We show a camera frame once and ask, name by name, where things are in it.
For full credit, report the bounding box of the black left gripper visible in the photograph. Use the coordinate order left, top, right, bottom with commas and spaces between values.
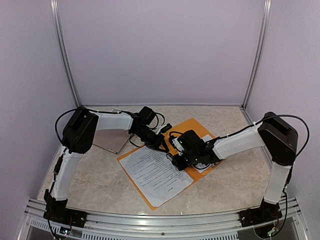
133, 126, 169, 153

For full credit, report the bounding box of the white printed sheet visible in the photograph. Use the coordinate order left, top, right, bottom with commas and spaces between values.
118, 146, 194, 208

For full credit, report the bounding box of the pink file folder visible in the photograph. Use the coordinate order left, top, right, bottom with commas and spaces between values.
93, 109, 133, 154

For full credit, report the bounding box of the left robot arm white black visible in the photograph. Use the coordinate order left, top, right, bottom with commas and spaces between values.
44, 106, 169, 203

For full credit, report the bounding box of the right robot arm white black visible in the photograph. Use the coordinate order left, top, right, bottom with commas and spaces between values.
169, 112, 298, 222

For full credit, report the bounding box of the orange folder centre clip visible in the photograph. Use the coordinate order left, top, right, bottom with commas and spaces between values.
165, 153, 173, 164

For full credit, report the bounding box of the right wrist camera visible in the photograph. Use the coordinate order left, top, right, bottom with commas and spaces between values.
168, 129, 205, 154

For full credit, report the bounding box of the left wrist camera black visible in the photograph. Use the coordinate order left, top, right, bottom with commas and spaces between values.
138, 106, 173, 134

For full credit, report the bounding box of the front aluminium rail base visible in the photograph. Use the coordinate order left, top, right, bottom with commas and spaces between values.
17, 197, 310, 240

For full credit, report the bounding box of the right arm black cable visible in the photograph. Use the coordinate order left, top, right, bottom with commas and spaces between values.
217, 114, 310, 161

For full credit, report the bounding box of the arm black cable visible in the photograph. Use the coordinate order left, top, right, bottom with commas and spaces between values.
217, 114, 310, 161
54, 108, 121, 146

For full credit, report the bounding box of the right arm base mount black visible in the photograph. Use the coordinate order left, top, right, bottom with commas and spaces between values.
238, 198, 283, 227

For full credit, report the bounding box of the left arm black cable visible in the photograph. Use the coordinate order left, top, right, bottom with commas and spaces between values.
54, 108, 121, 146

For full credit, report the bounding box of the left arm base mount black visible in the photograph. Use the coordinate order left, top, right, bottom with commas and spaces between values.
43, 189, 88, 228

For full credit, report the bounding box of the right aluminium frame post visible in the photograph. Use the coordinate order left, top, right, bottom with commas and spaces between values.
241, 0, 272, 111

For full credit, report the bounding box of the aluminium frame post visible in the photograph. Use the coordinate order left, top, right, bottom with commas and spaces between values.
50, 0, 82, 107
241, 0, 272, 111

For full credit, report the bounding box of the left aluminium frame post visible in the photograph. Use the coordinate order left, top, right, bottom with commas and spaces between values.
50, 0, 82, 107

